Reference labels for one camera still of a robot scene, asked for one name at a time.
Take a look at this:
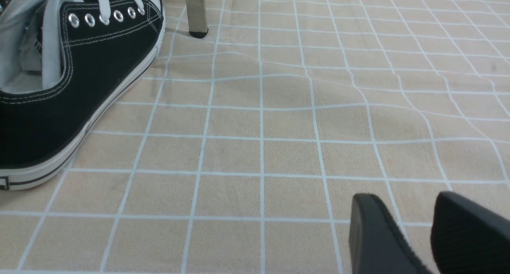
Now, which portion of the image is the beige checked floor cloth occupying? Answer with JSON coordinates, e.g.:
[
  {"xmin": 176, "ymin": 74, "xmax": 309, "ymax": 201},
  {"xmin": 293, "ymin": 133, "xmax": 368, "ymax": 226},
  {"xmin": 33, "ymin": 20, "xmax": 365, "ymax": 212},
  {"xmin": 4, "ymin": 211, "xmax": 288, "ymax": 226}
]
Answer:
[{"xmin": 1, "ymin": 0, "xmax": 510, "ymax": 274}]

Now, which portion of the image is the steel shoe rack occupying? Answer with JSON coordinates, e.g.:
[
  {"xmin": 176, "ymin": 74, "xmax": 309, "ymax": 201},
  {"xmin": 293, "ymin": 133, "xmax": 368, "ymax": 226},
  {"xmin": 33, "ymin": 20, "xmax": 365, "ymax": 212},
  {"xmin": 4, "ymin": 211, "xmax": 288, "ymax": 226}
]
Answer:
[{"xmin": 185, "ymin": 0, "xmax": 209, "ymax": 39}]

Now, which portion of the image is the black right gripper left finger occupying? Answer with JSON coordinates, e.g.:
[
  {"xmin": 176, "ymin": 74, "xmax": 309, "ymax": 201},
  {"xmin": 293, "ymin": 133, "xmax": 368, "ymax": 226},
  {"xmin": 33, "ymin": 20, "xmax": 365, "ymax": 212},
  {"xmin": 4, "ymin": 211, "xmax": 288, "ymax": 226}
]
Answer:
[{"xmin": 349, "ymin": 194, "xmax": 431, "ymax": 274}]

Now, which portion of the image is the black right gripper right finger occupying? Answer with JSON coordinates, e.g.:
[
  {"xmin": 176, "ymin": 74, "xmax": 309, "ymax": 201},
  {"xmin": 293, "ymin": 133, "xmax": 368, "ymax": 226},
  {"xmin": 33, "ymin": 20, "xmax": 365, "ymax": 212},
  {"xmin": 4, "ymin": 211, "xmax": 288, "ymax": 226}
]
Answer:
[{"xmin": 430, "ymin": 191, "xmax": 510, "ymax": 274}]

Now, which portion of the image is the black canvas sneaker right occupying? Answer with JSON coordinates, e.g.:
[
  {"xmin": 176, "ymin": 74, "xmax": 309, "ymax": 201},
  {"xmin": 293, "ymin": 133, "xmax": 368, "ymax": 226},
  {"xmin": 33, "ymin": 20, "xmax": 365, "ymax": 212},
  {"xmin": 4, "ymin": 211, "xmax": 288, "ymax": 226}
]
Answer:
[{"xmin": 0, "ymin": 0, "xmax": 165, "ymax": 191}]

